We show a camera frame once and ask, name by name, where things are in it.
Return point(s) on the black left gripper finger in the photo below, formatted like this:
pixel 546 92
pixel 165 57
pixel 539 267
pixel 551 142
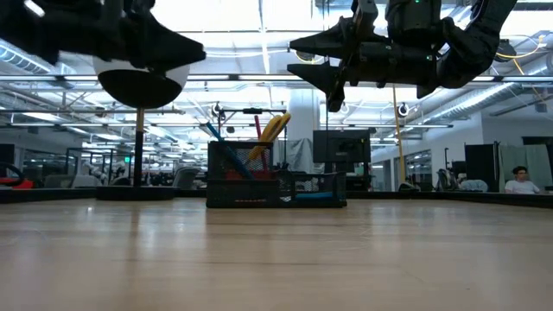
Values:
pixel 168 43

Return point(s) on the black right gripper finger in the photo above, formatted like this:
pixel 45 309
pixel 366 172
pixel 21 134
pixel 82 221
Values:
pixel 319 75
pixel 328 41

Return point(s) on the red pencil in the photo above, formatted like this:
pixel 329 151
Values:
pixel 258 129

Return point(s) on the blue pencil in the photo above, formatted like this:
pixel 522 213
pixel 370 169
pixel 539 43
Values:
pixel 222 144

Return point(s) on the blue sticky note pad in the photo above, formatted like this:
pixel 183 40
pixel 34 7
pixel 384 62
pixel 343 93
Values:
pixel 313 195

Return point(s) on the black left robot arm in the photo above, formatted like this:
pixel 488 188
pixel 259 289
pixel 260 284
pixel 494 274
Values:
pixel 17 21

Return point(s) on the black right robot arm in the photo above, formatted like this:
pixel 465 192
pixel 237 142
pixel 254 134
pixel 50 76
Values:
pixel 471 43

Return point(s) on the black mesh desk organizer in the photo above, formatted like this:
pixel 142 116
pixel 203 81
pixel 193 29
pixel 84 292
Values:
pixel 242 192

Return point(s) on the black monitor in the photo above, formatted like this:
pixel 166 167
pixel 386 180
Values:
pixel 341 146

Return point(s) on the person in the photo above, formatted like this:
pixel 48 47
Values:
pixel 522 183

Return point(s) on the red black cart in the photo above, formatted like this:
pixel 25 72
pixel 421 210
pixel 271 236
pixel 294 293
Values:
pixel 13 183

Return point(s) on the black aluminium table frame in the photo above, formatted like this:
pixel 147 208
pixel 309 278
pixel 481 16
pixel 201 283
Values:
pixel 453 196

